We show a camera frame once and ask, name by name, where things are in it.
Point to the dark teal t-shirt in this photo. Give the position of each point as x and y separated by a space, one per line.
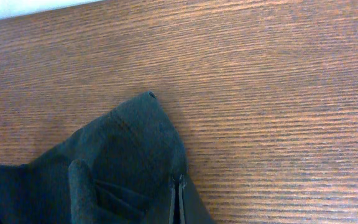
109 171

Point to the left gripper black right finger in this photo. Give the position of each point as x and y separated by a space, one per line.
191 209

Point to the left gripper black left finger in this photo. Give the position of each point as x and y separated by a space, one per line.
165 205

